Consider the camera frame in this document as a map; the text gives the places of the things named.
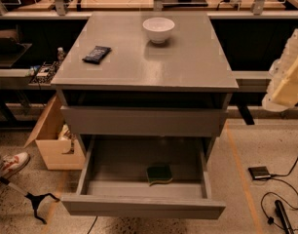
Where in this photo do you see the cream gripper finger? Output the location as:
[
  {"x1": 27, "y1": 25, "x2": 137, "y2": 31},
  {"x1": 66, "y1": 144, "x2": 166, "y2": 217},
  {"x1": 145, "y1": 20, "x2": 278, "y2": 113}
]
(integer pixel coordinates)
[{"x1": 262, "y1": 29, "x2": 298, "y2": 112}]

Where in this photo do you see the white orange sneaker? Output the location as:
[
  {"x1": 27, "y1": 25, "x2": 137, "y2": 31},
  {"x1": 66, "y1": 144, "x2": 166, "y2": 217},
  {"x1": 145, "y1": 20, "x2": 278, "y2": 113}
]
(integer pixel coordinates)
[{"x1": 0, "y1": 152, "x2": 30, "y2": 178}]

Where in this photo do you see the black foot pedal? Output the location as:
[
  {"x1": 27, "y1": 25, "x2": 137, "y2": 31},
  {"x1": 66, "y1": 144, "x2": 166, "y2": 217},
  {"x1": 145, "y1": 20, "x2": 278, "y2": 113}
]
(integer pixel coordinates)
[{"x1": 248, "y1": 166, "x2": 271, "y2": 180}]

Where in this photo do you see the green yellow sponge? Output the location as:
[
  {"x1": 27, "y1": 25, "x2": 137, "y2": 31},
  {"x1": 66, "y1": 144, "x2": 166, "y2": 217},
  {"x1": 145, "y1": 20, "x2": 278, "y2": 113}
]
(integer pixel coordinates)
[{"x1": 146, "y1": 165, "x2": 172, "y2": 186}]

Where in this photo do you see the white bowl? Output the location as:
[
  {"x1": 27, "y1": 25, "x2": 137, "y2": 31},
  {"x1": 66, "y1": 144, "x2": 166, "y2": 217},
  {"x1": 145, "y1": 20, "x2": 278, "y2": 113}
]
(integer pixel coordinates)
[{"x1": 142, "y1": 18, "x2": 175, "y2": 44}]

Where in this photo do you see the black power strip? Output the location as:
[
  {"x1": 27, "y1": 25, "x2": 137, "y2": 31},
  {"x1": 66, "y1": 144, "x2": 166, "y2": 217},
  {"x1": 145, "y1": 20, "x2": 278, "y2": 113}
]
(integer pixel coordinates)
[{"x1": 275, "y1": 200, "x2": 294, "y2": 234}]

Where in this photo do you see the open cardboard box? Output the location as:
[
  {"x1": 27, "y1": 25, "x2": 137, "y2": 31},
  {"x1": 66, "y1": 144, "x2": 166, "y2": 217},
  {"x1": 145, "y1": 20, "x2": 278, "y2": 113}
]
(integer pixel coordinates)
[{"x1": 24, "y1": 95, "x2": 85, "y2": 170}]

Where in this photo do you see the black floor cable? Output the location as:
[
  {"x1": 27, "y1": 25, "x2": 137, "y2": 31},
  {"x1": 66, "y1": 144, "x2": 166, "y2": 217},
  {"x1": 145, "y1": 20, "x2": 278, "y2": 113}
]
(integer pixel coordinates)
[{"x1": 260, "y1": 148, "x2": 298, "y2": 232}]

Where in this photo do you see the open grey middle drawer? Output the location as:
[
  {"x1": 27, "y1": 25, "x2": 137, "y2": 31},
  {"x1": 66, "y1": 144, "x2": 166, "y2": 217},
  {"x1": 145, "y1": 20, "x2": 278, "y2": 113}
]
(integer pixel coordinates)
[{"x1": 61, "y1": 136, "x2": 226, "y2": 219}]

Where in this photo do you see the small clear bottle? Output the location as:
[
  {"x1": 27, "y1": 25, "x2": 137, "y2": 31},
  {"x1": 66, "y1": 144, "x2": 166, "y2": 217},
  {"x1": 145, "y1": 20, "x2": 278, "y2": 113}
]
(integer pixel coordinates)
[{"x1": 57, "y1": 47, "x2": 65, "y2": 64}]

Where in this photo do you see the black grabber tool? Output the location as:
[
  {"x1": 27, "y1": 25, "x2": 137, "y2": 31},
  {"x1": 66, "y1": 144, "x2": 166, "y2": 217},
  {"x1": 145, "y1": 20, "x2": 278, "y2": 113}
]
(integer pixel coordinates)
[{"x1": 0, "y1": 176, "x2": 59, "y2": 224}]

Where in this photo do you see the grey drawer cabinet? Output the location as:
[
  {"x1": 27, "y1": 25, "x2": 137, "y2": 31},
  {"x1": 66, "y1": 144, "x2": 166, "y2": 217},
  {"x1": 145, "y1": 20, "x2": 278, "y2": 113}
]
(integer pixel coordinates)
[{"x1": 53, "y1": 11, "x2": 239, "y2": 152}]

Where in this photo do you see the closed grey top drawer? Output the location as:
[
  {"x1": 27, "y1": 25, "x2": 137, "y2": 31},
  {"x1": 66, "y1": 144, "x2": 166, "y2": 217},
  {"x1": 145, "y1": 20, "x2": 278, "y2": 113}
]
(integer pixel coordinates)
[{"x1": 60, "y1": 106, "x2": 228, "y2": 137}]

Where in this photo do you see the dark snack packet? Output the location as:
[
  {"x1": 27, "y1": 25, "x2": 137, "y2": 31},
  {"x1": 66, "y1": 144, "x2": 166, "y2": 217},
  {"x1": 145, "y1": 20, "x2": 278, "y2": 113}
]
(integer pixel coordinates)
[{"x1": 82, "y1": 46, "x2": 111, "y2": 64}]

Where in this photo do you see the tray of small parts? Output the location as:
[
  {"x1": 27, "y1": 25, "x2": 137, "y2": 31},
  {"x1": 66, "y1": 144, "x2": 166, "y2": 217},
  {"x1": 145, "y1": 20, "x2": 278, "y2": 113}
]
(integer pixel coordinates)
[{"x1": 30, "y1": 61, "x2": 59, "y2": 84}]

